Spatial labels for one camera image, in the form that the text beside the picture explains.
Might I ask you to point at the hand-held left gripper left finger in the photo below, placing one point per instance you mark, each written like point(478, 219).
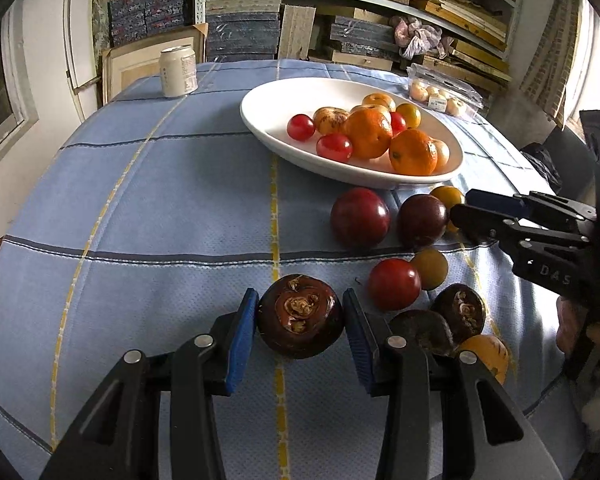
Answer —
point(242, 340)

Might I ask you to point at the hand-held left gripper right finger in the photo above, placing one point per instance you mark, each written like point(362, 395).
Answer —
point(357, 345)

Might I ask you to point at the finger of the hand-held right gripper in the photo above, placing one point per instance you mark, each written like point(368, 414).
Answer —
point(495, 203)
point(475, 225)

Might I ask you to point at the dark brown water chestnut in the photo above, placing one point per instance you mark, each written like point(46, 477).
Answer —
point(300, 317)
point(460, 310)
point(420, 327)

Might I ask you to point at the white oval plate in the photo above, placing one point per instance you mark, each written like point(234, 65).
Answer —
point(275, 120)

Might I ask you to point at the person's right hand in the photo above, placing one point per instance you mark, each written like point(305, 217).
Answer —
point(567, 327)

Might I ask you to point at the purple passion fruit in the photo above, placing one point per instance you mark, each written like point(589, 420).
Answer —
point(360, 217)
point(422, 221)

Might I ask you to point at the dark cloth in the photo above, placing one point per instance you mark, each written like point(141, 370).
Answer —
point(542, 165)

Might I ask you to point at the dark chair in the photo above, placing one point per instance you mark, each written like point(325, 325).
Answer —
point(572, 150)

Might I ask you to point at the packaged pale orange fruit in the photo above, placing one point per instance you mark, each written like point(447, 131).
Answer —
point(455, 106)
point(419, 91)
point(435, 91)

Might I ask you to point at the clear plastic fruit package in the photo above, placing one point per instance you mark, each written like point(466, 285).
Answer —
point(460, 87)

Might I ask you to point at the small red tomato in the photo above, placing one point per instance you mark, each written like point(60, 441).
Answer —
point(334, 148)
point(398, 122)
point(300, 127)

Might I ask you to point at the bright window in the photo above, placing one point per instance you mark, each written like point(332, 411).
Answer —
point(595, 60)

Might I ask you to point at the blue checked tablecloth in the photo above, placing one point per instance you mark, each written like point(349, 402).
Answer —
point(155, 210)

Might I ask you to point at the beige patterned curtain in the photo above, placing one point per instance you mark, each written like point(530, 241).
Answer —
point(550, 55)

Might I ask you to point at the pink cloth bundle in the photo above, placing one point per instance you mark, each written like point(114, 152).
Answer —
point(420, 35)

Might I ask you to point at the grey wooden plank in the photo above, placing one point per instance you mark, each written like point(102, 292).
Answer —
point(297, 32)

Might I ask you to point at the white drink can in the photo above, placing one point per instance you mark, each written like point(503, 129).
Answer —
point(178, 72)

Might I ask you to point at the wooden framed board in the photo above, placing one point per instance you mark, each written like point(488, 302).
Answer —
point(140, 65)

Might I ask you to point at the white door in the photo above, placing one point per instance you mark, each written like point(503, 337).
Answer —
point(75, 50)

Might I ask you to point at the white framed window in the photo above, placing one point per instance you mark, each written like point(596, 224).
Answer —
point(0, 105)

